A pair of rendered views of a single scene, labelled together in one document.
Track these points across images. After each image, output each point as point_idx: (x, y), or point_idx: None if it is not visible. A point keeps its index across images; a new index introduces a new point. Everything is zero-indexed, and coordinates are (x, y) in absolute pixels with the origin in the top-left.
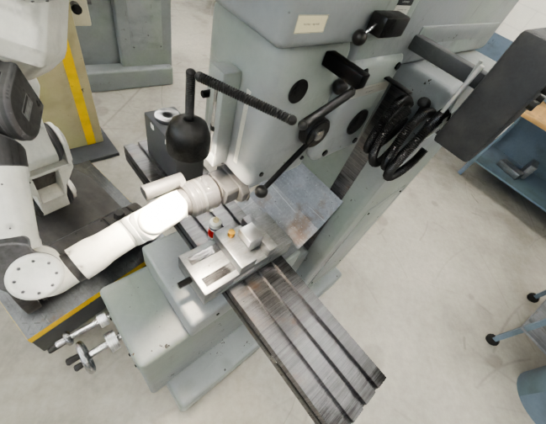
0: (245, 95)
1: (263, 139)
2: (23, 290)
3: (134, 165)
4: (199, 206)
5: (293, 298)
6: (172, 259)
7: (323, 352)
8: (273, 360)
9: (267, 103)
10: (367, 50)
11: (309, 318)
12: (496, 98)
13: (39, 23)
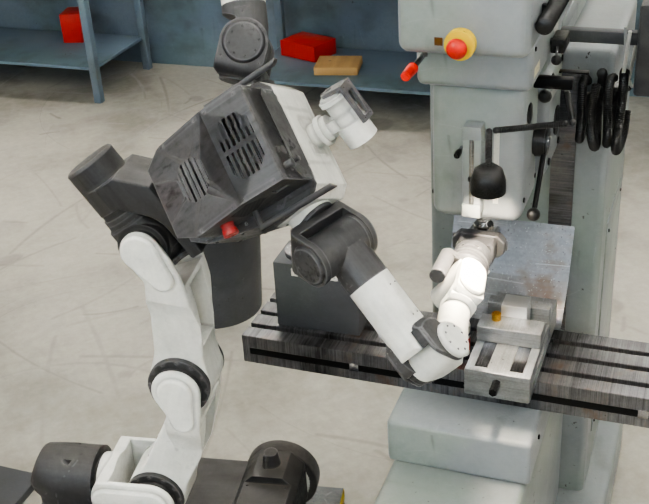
0: (531, 125)
1: (521, 162)
2: (457, 347)
3: (275, 351)
4: (484, 265)
5: (609, 354)
6: (435, 411)
7: None
8: (644, 414)
9: (546, 122)
10: (547, 61)
11: (643, 359)
12: None
13: (336, 165)
